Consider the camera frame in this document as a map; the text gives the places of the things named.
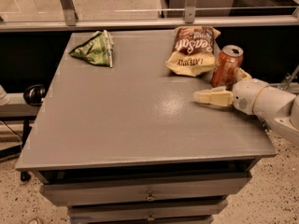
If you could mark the green chip bag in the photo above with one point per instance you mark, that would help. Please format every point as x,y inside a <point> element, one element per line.
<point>96,50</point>

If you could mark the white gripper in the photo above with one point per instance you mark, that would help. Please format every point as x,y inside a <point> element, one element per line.
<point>245,94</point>

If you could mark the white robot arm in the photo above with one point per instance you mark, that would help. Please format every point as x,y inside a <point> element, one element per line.
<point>277,108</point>

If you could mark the metal railing frame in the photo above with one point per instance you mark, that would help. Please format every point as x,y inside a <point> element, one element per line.
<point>80,15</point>

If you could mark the grey drawer cabinet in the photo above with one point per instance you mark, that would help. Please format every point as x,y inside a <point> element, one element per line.
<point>136,120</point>

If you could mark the red coke can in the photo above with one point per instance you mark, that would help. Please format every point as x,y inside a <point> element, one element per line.
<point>229,60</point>

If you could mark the black round object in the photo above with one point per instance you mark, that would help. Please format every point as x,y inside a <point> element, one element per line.
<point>34,95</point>

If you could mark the top grey drawer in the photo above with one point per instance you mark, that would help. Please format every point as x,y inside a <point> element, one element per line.
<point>146,189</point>

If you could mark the brown chip bag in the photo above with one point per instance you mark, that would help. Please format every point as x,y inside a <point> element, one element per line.
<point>193,50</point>

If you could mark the grey drawer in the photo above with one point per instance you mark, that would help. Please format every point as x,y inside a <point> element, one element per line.
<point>146,189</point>
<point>147,212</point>

